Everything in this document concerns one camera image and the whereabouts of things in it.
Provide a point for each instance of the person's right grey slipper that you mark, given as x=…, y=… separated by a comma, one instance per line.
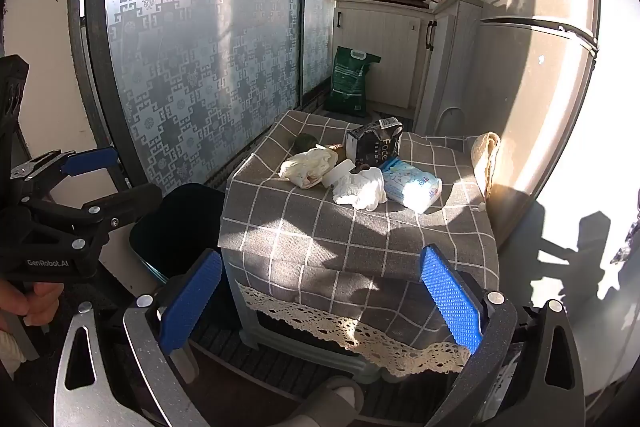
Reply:
x=320, y=402

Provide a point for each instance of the grey striped floor runner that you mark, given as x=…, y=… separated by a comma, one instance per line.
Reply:
x=280, y=372

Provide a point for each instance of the avocado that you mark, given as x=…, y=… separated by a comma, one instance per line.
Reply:
x=304, y=142

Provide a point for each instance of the cream plastic bag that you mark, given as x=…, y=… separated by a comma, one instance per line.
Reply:
x=307, y=164

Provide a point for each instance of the brown fruit scrap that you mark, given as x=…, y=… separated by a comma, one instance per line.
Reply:
x=338, y=152

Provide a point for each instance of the dark teal plastic bin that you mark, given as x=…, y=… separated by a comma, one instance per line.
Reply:
x=175, y=227

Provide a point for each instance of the black carton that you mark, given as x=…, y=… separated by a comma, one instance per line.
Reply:
x=372, y=144

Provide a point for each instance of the person's left hand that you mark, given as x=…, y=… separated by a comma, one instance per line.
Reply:
x=42, y=302

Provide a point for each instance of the beige refrigerator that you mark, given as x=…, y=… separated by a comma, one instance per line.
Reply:
x=540, y=82

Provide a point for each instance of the white tissue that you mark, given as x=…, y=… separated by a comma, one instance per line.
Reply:
x=360, y=189

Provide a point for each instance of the blue tissue packet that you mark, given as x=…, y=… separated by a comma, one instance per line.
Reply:
x=407, y=184

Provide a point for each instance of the white curved frame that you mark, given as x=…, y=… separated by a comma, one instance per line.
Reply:
x=450, y=114

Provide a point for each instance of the person's left forearm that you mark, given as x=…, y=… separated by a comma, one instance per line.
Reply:
x=10, y=349

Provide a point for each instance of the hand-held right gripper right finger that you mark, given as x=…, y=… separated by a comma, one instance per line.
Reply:
x=450, y=297

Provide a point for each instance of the white double-door cabinet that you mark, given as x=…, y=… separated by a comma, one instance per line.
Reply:
x=450, y=57

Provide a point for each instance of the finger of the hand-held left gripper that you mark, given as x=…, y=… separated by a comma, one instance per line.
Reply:
x=90, y=161
x=135, y=202

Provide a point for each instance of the grey checked lace-trimmed tablecloth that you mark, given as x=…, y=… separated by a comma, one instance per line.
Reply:
x=350, y=232

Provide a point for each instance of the patterned frosted sliding door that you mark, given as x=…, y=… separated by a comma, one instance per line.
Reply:
x=200, y=32

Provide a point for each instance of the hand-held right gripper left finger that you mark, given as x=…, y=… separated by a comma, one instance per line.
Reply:
x=192, y=302

